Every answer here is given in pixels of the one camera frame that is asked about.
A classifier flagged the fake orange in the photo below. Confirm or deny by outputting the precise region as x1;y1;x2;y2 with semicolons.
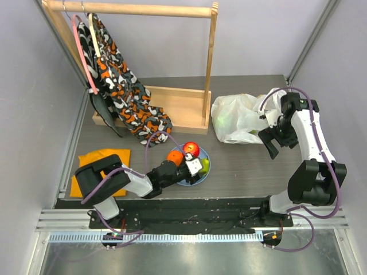
166;150;184;167

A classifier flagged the green fake pear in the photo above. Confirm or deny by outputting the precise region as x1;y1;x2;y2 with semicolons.
200;158;210;175

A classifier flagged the red fake apple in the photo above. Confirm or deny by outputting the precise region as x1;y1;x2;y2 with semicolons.
182;142;200;158

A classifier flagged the blue plastic plate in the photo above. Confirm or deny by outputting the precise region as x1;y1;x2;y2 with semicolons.
177;147;210;187

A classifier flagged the white plastic bag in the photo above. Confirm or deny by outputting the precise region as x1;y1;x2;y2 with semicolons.
211;88;286;144

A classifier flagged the wooden clothes rack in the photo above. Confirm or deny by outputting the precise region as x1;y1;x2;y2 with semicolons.
42;1;218;135

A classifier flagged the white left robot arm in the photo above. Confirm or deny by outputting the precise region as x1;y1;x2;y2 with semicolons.
75;153;207;229

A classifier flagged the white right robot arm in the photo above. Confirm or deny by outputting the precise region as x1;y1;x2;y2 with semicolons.
258;87;347;226

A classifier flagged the orange folded cloth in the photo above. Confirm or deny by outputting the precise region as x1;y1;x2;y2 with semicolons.
70;148;131;198

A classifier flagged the orange grey patterned garment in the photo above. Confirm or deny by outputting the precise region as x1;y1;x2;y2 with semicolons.
93;14;173;147

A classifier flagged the black white zebra garment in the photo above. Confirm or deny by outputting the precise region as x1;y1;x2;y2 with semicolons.
76;21;123;138

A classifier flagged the cream clothes hanger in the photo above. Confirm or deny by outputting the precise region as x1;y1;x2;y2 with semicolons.
88;13;101;57

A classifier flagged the pink clothes hanger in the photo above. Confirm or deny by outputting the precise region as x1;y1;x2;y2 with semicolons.
71;14;98;95

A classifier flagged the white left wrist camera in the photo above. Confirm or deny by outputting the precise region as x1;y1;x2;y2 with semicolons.
185;153;203;176

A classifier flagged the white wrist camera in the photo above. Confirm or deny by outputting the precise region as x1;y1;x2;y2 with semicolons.
185;153;203;176
257;108;282;128

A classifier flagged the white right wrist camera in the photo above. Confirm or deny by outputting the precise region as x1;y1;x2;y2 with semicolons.
257;108;282;128

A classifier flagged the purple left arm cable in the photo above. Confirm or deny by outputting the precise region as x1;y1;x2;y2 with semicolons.
81;131;192;250

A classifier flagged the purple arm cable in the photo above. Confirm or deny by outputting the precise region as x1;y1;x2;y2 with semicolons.
81;131;192;250
259;87;343;252

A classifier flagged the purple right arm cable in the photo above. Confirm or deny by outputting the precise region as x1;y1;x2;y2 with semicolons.
259;87;343;252

